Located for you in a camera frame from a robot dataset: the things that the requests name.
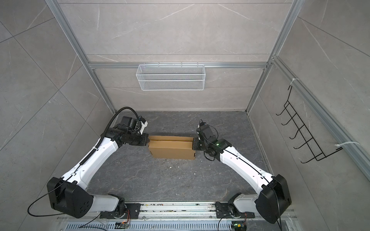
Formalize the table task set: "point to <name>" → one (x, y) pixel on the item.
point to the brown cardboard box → (172, 147)
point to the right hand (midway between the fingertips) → (196, 142)
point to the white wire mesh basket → (170, 77)
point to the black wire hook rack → (310, 146)
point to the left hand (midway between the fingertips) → (150, 138)
